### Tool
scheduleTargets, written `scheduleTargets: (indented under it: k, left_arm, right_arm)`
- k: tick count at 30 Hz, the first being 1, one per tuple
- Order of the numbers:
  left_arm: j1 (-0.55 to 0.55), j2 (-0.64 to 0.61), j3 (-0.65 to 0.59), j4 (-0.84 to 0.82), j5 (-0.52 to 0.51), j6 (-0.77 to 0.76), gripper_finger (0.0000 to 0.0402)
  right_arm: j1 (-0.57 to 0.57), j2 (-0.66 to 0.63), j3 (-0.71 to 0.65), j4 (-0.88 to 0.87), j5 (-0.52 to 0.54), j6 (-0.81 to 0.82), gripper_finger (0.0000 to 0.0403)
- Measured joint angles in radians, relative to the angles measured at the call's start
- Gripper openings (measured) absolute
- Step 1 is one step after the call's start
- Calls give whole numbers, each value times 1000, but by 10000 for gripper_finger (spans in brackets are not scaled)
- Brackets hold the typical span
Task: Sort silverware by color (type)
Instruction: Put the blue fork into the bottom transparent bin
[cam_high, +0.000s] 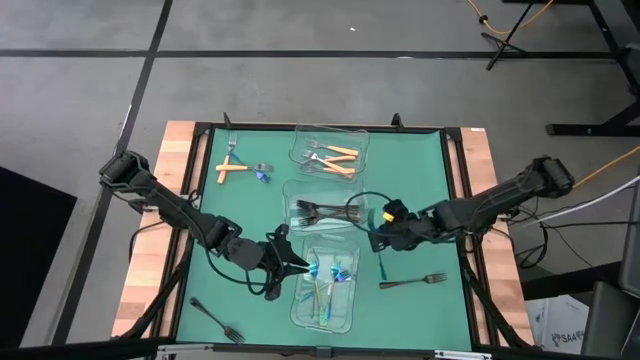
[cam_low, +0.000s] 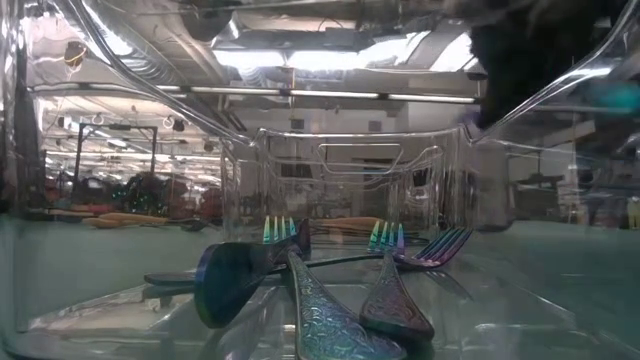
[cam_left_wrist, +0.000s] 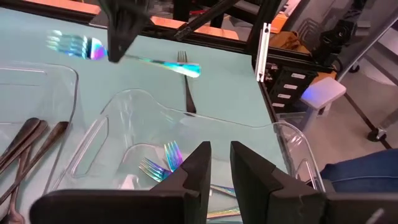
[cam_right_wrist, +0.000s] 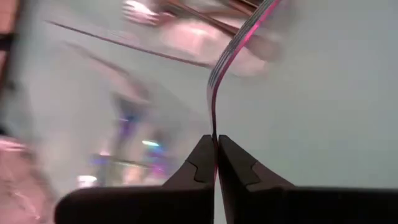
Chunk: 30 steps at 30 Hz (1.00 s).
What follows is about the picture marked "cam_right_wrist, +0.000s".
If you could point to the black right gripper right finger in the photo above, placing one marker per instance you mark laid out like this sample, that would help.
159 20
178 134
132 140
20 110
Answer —
264 205

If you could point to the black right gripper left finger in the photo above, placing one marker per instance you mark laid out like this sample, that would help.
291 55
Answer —
174 202

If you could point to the iridescent fork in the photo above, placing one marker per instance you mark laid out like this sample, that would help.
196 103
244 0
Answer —
152 165
230 53

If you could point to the green table mat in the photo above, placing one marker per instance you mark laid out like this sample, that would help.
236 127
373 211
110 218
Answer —
311 93

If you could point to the clear plastic bin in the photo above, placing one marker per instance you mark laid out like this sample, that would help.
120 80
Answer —
192 40
93 93

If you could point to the wooden table with black frame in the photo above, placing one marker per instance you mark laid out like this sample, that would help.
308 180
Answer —
7 15

